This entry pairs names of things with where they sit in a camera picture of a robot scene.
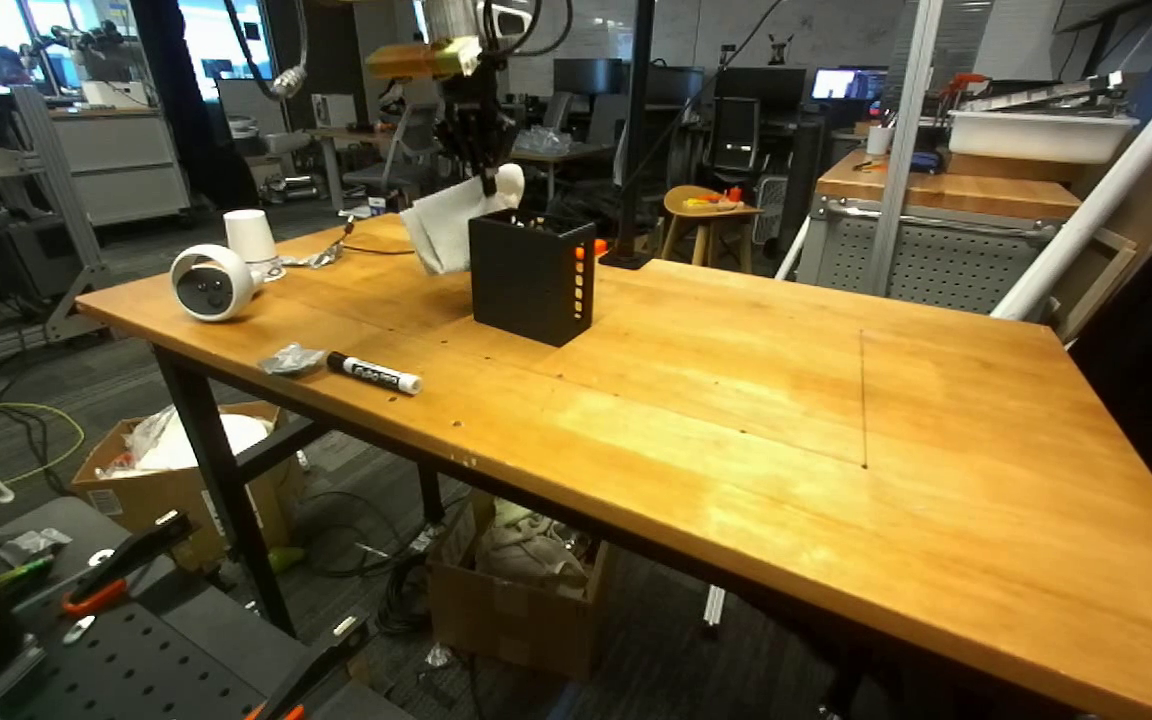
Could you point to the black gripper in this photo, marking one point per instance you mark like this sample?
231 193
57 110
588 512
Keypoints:
478 125

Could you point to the white towel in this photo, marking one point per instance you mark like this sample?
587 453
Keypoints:
436 222

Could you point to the black square basket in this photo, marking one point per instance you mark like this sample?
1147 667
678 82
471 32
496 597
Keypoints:
533 277

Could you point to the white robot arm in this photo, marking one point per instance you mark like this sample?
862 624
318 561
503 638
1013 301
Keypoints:
503 25

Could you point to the round wooden stool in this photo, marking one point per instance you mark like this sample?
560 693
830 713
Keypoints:
700 211

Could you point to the white paper cup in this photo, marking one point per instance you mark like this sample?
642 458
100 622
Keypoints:
250 235

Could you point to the black white marker pen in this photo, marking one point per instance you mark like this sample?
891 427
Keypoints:
374 374

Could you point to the crumpled silver foil wrapper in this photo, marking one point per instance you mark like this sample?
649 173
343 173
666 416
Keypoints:
295 360

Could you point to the cardboard box under table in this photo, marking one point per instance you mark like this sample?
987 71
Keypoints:
517 587

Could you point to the cardboard box with plastic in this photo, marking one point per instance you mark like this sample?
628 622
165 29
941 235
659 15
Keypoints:
144 464

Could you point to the white plastic tub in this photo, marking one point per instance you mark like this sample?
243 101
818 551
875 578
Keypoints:
1036 137

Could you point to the wooden side workbench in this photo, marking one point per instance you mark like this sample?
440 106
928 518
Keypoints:
960 241

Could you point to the white diagonal pole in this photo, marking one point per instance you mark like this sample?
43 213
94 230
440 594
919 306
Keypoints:
1079 230

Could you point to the yellow wrist camera mount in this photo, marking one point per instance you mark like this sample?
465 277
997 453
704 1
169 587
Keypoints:
427 61

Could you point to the grey vertical post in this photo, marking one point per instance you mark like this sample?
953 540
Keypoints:
919 79

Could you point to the orange handled clamp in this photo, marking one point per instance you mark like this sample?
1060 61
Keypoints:
104 580

